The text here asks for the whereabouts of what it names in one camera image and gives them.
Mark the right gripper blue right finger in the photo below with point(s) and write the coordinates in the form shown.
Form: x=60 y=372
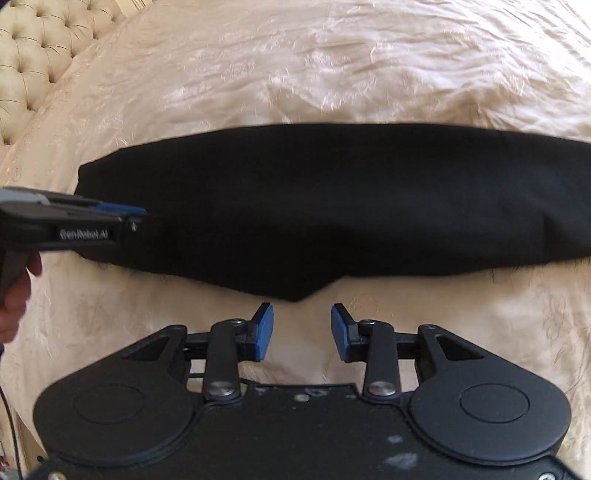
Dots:
x=373 y=343

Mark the black pants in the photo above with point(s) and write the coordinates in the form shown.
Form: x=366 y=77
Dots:
x=283 y=211

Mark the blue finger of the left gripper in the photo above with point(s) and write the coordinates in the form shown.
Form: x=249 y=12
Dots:
x=117 y=210

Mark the cream embroidered bedspread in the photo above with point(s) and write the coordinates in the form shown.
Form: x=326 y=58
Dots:
x=184 y=67

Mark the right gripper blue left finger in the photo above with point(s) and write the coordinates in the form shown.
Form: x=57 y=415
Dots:
x=231 y=342

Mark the person's left hand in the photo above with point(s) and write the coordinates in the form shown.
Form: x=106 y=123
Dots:
x=15 y=300

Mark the beige tufted headboard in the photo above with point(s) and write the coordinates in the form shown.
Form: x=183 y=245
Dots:
x=39 y=40

